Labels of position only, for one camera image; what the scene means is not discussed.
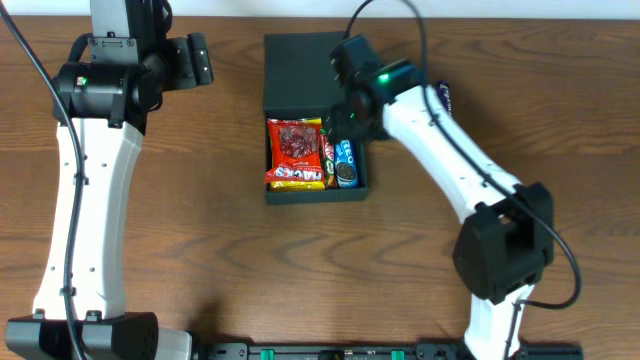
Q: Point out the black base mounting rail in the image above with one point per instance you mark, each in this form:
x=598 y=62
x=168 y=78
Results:
x=421 y=351

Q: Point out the blue Oreo cookie pack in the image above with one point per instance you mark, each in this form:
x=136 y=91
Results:
x=345 y=165

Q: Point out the green red Milo bar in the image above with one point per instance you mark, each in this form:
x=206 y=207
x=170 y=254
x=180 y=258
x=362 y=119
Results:
x=328 y=157

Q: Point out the red Hacks candy bag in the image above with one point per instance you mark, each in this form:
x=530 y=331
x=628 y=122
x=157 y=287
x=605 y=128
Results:
x=295 y=150

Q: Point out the purple Dairy Milk chocolate bar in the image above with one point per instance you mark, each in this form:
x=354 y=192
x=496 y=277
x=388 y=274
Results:
x=443 y=92

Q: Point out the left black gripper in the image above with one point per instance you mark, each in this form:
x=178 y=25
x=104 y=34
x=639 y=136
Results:
x=200 y=58

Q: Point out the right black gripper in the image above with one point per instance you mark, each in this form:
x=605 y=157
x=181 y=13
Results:
x=340 y=126

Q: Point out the black gift box with lid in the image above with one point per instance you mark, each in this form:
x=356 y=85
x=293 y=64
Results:
x=299 y=83

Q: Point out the yellow pistachio snack bag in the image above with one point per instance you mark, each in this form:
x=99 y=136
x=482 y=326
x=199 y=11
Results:
x=297 y=186

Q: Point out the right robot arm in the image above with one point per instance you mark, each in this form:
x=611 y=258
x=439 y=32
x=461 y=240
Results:
x=505 y=241

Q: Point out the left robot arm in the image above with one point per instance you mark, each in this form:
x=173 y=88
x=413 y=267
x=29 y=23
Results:
x=115 y=76

